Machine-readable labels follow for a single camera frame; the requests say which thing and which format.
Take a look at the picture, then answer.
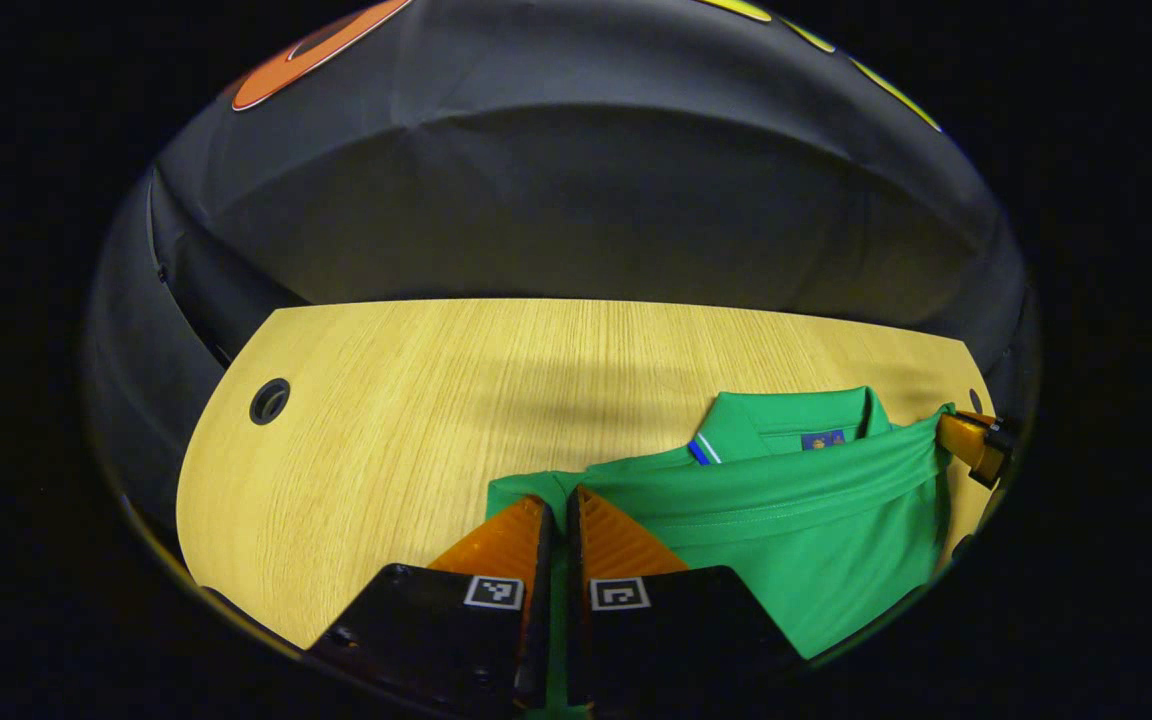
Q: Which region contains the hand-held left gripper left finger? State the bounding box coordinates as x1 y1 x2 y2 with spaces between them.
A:
309 494 557 716

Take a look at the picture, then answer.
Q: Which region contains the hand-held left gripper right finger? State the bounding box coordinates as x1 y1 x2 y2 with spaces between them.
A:
565 484 804 717

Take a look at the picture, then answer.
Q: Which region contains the black backdrop cloth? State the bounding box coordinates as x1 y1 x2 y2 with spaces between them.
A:
84 0 1037 541

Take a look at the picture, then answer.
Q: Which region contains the green T-shirt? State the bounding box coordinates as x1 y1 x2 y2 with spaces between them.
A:
486 386 959 717

